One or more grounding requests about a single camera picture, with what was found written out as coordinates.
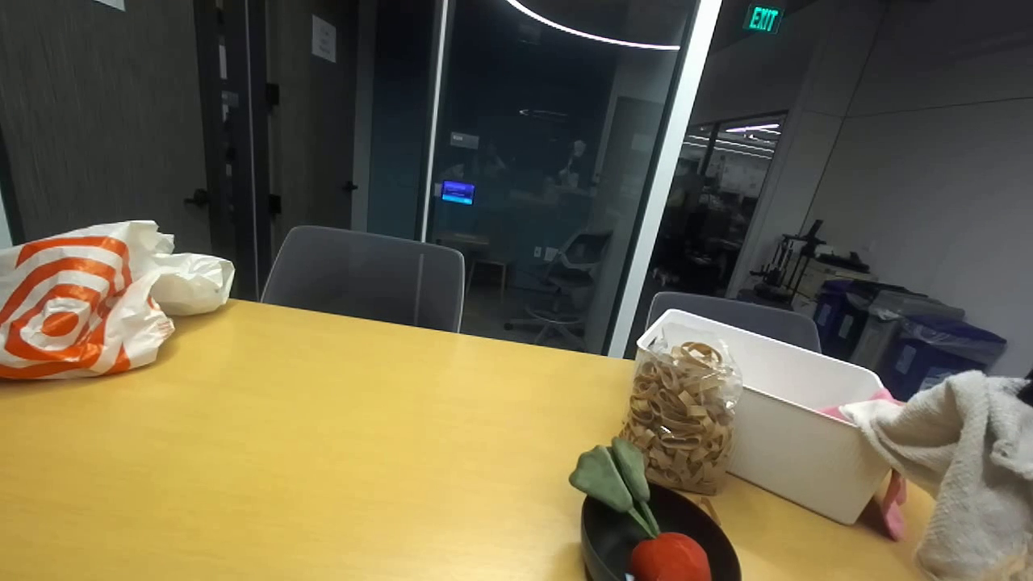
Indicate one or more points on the pink shirt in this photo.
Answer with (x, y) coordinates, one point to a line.
(896, 512)

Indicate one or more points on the beige shirt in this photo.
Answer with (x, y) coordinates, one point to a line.
(970, 462)

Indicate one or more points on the blue lit screen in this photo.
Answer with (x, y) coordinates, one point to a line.
(457, 192)

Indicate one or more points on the wide grey chair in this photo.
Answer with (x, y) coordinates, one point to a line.
(366, 277)

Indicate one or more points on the clear jar of tan bands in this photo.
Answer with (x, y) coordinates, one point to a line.
(678, 421)

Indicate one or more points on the black 3D printer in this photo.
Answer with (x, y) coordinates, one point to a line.
(793, 263)

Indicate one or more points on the black bowl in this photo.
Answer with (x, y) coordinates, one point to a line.
(701, 519)

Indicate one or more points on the red plush radish green leaves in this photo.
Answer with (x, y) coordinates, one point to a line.
(669, 558)

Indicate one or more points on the white plastic bin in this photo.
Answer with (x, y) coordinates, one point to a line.
(795, 439)

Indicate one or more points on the white paper on door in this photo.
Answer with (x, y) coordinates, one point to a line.
(322, 38)

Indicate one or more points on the green exit sign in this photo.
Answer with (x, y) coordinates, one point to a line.
(762, 17)

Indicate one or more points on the blue storage bin white label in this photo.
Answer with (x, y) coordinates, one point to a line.
(936, 351)

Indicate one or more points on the orange and white plastic bag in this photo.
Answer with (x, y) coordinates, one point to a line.
(65, 311)

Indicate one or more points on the dark chair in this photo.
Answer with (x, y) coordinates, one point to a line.
(1024, 387)

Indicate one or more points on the white partition post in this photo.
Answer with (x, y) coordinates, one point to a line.
(665, 164)

